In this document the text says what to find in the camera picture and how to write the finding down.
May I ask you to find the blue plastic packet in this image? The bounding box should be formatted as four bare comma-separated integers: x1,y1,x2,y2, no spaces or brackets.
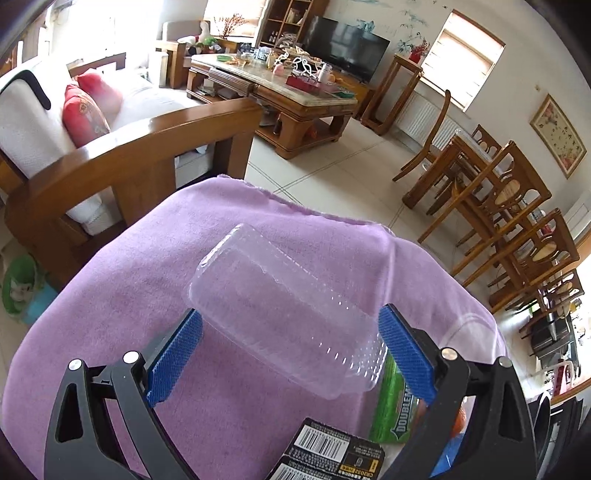
431,433,464,478

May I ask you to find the green gum pack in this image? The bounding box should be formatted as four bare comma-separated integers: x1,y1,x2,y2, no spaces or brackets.
370,354,420,444

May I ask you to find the black barcode box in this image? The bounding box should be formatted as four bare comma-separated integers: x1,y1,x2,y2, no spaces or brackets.
266,417,385,480

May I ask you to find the clear plastic clamshell box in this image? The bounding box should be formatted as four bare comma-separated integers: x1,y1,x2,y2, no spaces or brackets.
184,224,387,400

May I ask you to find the orange ball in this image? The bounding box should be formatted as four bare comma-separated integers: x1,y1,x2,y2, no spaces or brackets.
451,406,467,438

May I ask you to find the purple table cloth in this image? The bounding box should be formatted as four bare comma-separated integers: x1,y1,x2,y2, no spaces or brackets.
2,177,507,479

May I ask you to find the wooden dining chair near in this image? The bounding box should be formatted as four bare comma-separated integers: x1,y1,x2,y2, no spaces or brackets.
419,141,551,276

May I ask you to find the wooden dining chair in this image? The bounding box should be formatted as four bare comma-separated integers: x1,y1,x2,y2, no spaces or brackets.
393,89,452,182
419,141,551,276

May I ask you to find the wooden dining table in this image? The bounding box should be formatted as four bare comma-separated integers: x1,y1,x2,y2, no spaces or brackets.
403,132,492,209

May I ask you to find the wooden sofa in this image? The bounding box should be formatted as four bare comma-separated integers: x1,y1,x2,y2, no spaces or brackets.
0,51,264,287

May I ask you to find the red cushion front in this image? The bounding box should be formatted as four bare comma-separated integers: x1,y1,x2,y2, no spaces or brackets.
62,83,110,148

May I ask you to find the red cushion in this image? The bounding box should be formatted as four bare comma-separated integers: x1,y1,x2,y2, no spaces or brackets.
62,83,110,148
76,69,123,115

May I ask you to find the red cushion back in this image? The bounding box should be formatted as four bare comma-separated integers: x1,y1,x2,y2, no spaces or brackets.
76,69,123,115

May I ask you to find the tall wooden plant stand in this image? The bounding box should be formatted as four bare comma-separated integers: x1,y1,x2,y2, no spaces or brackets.
362,54,423,136

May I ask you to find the wooden coffee table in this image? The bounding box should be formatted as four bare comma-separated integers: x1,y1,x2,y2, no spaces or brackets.
186,54,356,160

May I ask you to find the black television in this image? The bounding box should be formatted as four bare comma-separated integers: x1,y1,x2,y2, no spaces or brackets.
303,16,390,82

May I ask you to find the wooden bookshelf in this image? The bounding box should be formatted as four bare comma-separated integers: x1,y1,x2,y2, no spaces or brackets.
254,0,329,47

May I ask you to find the framed wall picture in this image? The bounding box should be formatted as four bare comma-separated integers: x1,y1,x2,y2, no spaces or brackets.
530,94,587,178

